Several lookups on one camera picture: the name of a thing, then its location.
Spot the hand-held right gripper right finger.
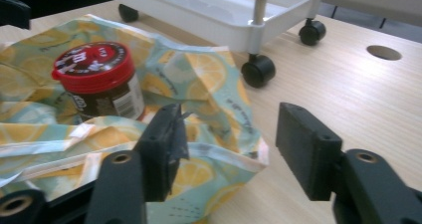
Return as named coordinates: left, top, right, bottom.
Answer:
left=275, top=102, right=343, bottom=202

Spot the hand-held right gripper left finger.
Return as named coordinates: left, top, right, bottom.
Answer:
left=133, top=103, right=191, bottom=203

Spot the lemon print cloth bag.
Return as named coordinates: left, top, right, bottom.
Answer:
left=0, top=14, right=270, bottom=224

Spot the dark jar with red lid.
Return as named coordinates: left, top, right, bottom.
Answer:
left=51, top=41, right=146, bottom=122

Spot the white two-tier trolley cart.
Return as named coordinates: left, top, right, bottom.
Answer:
left=113, top=0, right=325, bottom=57

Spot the black caster wheel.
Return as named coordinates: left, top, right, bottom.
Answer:
left=241, top=53, right=277, bottom=89
left=298, top=18, right=327, bottom=47
left=117, top=3, right=139, bottom=23

